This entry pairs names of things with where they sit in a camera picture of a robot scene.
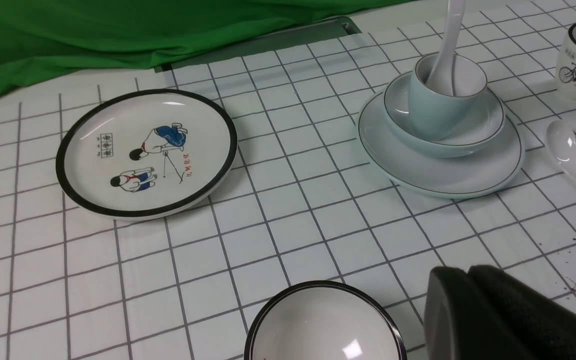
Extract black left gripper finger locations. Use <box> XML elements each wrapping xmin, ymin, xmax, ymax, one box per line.
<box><xmin>423</xmin><ymin>265</ymin><xmax>576</xmax><ymax>360</ymax></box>

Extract pale green bowl brown rim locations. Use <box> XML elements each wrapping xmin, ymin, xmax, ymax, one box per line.
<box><xmin>377</xmin><ymin>71</ymin><xmax>505</xmax><ymax>158</ymax></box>

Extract pale green ceramic cup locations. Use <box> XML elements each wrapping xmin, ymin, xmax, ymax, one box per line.
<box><xmin>407</xmin><ymin>53</ymin><xmax>488</xmax><ymax>141</ymax></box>

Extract pale green ceramic spoon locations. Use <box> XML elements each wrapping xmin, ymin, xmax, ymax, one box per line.
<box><xmin>425</xmin><ymin>0</ymin><xmax>466</xmax><ymax>96</ymax></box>

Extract white bowl with black rim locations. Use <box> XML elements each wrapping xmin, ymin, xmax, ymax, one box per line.
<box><xmin>243</xmin><ymin>280</ymin><xmax>408</xmax><ymax>360</ymax></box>

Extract white ceramic spoon with label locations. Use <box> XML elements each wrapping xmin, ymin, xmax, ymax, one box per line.
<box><xmin>544</xmin><ymin>120</ymin><xmax>576</xmax><ymax>185</ymax></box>

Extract white grid tablecloth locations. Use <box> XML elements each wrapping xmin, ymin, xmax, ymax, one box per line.
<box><xmin>0</xmin><ymin>0</ymin><xmax>576</xmax><ymax>360</ymax></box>

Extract white plate with cartoon print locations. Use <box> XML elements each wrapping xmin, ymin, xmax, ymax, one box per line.
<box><xmin>55</xmin><ymin>89</ymin><xmax>238</xmax><ymax>221</ymax></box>

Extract green cloth backdrop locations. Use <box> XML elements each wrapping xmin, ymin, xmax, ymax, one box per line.
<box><xmin>0</xmin><ymin>0</ymin><xmax>396</xmax><ymax>97</ymax></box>

